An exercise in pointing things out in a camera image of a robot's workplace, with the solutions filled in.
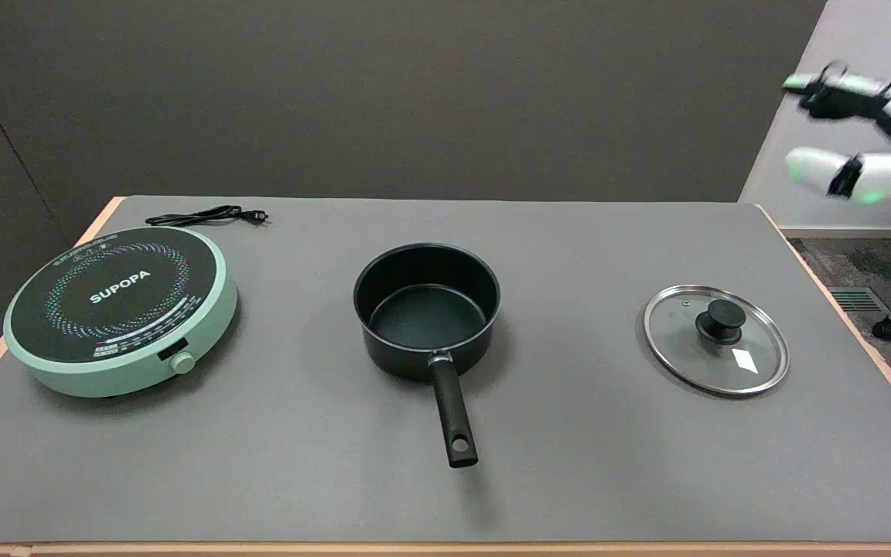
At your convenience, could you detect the black saucepan with handle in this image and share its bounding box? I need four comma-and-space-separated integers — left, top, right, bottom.
352, 243, 502, 469

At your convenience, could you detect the mint green induction cooker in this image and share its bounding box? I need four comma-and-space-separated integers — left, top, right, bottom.
2, 225, 238, 399

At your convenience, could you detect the metal floor vent grille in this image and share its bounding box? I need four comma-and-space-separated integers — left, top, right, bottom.
828, 286, 891, 315

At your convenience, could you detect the glass pot lid black knob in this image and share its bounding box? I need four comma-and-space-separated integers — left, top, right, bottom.
643, 285, 791, 398

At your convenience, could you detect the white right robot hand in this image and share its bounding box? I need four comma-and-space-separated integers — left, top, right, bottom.
781, 62, 891, 207

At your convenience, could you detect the black power cord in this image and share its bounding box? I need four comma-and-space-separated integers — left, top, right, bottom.
145, 205, 270, 228

